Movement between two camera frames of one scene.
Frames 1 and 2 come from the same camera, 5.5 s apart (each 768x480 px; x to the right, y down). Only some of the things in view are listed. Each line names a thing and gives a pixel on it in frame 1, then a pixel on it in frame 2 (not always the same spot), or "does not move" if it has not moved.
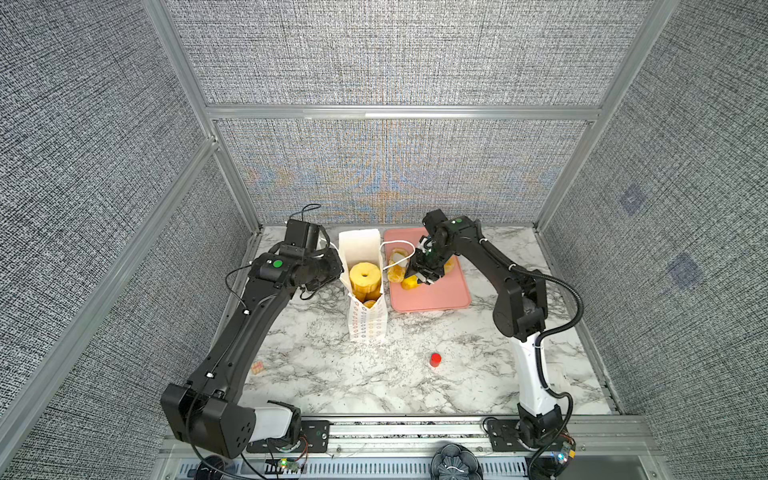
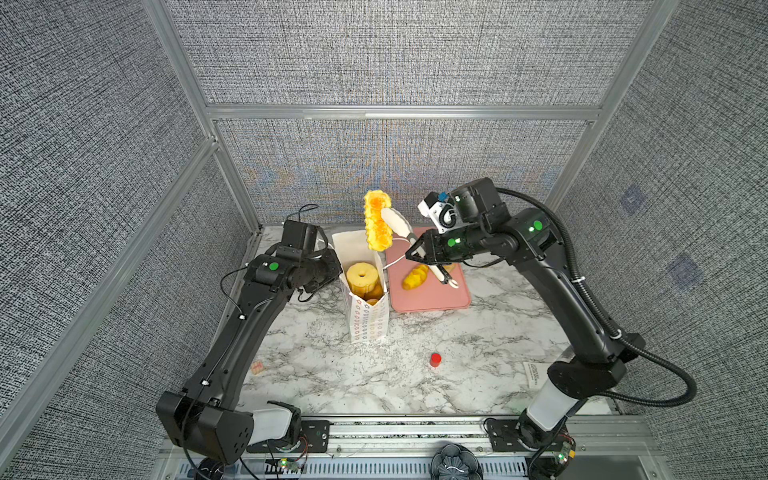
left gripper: x=336 y=268 does not move
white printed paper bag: x=367 y=323 does not move
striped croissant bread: x=396 y=273 → x=379 y=230
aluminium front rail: x=439 y=435 does not move
